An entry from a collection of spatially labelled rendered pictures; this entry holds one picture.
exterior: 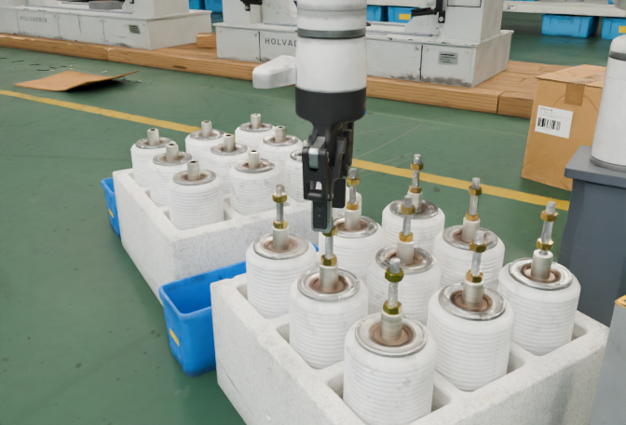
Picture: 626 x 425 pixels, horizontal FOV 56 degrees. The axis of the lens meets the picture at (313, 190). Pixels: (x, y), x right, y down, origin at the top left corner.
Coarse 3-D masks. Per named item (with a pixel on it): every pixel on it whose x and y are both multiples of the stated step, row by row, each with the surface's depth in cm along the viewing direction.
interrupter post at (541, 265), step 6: (534, 252) 73; (534, 258) 72; (540, 258) 72; (546, 258) 71; (534, 264) 73; (540, 264) 72; (546, 264) 72; (534, 270) 73; (540, 270) 72; (546, 270) 72; (534, 276) 73; (540, 276) 72; (546, 276) 72
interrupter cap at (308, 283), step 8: (312, 272) 73; (344, 272) 73; (304, 280) 72; (312, 280) 72; (344, 280) 72; (352, 280) 72; (304, 288) 70; (312, 288) 70; (320, 288) 70; (336, 288) 70; (344, 288) 70; (352, 288) 70; (312, 296) 68; (320, 296) 68; (328, 296) 68; (336, 296) 68; (344, 296) 68; (352, 296) 69
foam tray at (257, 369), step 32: (224, 288) 84; (224, 320) 83; (256, 320) 77; (288, 320) 77; (576, 320) 77; (224, 352) 86; (256, 352) 75; (288, 352) 70; (512, 352) 71; (576, 352) 70; (224, 384) 89; (256, 384) 77; (288, 384) 68; (320, 384) 65; (448, 384) 65; (512, 384) 65; (544, 384) 67; (576, 384) 71; (256, 416) 79; (288, 416) 70; (320, 416) 62; (352, 416) 61; (448, 416) 61; (480, 416) 62; (512, 416) 65; (544, 416) 69; (576, 416) 74
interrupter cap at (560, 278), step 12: (516, 264) 75; (528, 264) 76; (552, 264) 75; (516, 276) 72; (528, 276) 73; (552, 276) 73; (564, 276) 72; (540, 288) 70; (552, 288) 70; (564, 288) 70
